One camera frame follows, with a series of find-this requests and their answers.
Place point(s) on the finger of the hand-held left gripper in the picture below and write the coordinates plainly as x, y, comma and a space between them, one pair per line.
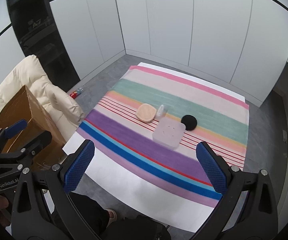
15, 128
36, 142

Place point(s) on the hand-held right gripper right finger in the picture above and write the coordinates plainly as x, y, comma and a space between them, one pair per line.
212, 168

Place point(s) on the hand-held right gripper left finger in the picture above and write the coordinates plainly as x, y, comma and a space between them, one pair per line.
80, 167

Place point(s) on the brown cardboard box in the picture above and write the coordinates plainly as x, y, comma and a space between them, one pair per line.
39, 115

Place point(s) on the black round powder puff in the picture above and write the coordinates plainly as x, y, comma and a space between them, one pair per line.
189, 122

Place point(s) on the translucent square container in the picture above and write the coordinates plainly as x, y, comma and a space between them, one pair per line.
168, 133

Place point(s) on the small clear bottle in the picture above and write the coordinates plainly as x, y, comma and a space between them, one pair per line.
161, 110

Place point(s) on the beige rounded square compact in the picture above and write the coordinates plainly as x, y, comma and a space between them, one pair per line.
146, 113

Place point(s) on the cream padded armchair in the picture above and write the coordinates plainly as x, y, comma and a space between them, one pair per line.
41, 85

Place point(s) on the person's slippered foot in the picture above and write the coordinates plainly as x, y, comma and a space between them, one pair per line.
111, 214

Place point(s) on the white square table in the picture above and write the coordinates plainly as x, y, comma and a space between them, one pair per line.
134, 187

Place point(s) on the striped colourful cloth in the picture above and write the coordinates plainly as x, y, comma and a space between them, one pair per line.
139, 90

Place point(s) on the white wall outlet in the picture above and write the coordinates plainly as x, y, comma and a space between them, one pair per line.
284, 134

